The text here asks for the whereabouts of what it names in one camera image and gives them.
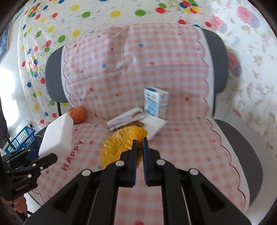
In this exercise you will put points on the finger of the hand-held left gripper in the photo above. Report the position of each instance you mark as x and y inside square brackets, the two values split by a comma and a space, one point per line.
[32, 154]
[46, 161]

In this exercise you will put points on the blue plastic basket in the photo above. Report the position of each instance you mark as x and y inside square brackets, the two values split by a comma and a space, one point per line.
[20, 140]

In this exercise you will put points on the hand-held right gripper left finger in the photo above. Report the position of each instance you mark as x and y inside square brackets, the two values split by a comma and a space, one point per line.
[134, 160]

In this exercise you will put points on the person's left hand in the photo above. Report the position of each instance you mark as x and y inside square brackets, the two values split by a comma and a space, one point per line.
[20, 204]

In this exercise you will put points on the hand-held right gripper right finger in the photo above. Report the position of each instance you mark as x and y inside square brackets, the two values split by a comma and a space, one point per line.
[145, 160]

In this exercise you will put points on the blue white milk carton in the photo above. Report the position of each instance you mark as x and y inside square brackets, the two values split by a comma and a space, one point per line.
[155, 101]

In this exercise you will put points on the dark framed picture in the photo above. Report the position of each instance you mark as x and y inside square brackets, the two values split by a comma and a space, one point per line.
[4, 43]

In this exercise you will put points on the floral printed sheet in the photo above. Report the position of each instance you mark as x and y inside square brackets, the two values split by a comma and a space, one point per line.
[253, 65]

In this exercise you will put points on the grey office chair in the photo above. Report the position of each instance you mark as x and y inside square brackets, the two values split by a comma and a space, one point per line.
[216, 54]

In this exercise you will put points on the flat white foam sheet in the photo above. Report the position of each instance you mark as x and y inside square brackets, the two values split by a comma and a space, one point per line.
[154, 126]

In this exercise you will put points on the pink checked cloth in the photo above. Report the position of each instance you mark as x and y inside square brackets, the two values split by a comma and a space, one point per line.
[162, 65]

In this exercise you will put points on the folded silvery wrapper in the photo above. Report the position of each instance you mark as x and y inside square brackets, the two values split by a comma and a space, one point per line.
[125, 119]

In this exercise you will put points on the gold foil wrapper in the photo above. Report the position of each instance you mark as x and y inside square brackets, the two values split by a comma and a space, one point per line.
[119, 142]

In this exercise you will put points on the red apple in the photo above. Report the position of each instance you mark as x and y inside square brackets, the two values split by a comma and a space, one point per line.
[77, 115]

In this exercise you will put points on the balloon printed plastic sheet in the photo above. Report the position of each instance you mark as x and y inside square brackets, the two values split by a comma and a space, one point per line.
[65, 17]

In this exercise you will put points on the white foam block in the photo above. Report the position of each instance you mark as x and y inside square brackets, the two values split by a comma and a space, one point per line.
[56, 136]

